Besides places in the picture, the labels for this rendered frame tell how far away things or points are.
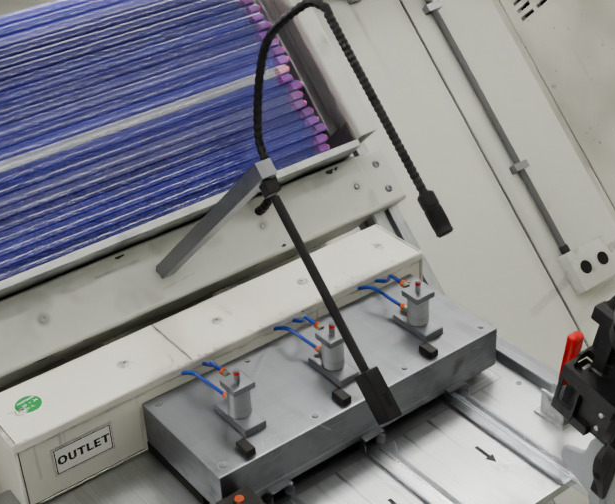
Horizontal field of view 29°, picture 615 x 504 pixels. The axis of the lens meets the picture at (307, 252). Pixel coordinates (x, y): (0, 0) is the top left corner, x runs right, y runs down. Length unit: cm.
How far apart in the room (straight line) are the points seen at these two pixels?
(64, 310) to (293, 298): 23
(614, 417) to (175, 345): 43
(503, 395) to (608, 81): 98
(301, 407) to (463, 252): 215
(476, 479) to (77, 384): 39
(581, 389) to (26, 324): 53
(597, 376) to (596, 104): 117
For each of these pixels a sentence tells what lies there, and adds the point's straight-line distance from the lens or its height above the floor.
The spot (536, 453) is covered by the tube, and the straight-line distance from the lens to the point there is 113.
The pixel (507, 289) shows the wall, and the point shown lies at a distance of 326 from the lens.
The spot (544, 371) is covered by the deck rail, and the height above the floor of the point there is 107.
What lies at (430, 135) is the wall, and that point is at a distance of 331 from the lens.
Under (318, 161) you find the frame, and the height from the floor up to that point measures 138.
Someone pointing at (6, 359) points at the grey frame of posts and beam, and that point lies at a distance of 116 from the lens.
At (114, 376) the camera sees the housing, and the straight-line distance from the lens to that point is 114.
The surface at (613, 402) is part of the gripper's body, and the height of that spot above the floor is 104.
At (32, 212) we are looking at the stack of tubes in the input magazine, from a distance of 117.
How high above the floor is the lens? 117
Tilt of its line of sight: 6 degrees up
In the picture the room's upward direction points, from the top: 27 degrees counter-clockwise
